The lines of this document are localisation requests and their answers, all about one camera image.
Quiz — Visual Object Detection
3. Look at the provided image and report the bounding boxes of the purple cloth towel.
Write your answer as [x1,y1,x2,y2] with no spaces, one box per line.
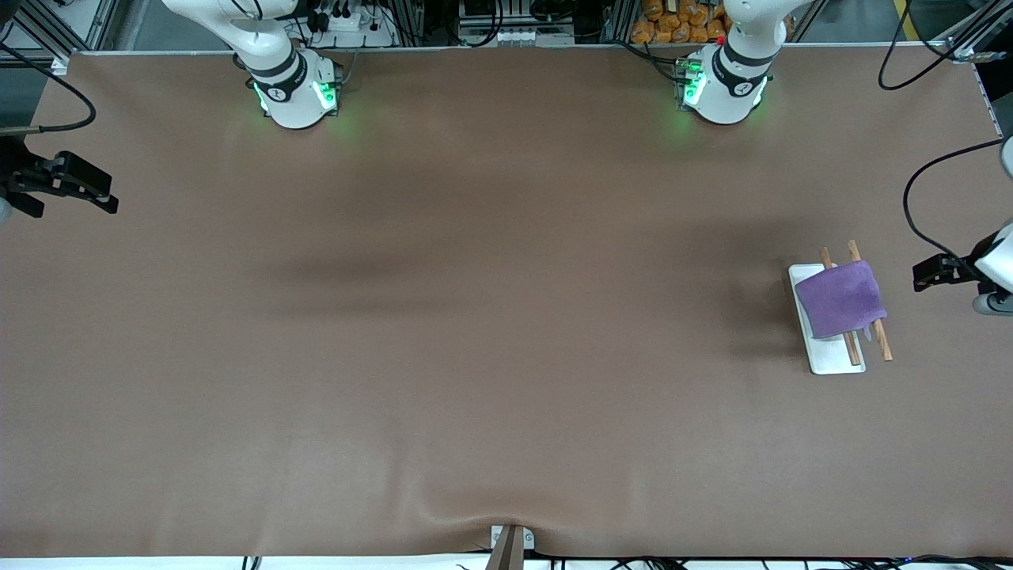
[794,261,887,340]

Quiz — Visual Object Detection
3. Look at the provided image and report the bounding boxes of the white towel rack wooden rods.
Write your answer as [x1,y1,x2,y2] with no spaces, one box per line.
[788,239,893,375]

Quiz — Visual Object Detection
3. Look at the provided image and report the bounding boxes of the white power strip black plugs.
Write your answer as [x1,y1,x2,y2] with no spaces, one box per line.
[305,0,396,48]

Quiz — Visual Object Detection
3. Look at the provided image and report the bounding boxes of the orange snack packets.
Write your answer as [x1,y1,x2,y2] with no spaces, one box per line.
[631,0,733,45]

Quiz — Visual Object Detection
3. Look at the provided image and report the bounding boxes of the brown table cover mat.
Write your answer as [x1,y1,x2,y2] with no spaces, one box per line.
[0,44,1013,559]

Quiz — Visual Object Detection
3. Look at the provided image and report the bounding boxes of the grey electronics box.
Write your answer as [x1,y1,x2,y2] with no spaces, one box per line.
[459,0,579,47]

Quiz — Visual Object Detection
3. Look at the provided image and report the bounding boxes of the brown flat bar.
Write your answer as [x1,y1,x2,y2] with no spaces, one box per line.
[484,526,525,570]

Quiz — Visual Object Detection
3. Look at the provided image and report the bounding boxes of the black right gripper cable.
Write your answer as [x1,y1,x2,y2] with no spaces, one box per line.
[0,41,97,135]

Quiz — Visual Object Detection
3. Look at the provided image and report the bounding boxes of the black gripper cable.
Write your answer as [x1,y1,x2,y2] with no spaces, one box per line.
[878,0,1013,264]
[0,41,97,135]

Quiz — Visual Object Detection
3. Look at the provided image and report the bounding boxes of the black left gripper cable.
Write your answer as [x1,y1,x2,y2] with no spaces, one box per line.
[878,0,1013,264]

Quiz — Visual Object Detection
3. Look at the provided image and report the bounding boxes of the aluminium frame profile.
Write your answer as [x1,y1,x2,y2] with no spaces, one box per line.
[0,0,120,76]
[946,0,1013,66]

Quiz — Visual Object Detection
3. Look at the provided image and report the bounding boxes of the grey metal table bracket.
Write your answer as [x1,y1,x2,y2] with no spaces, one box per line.
[490,524,536,552]

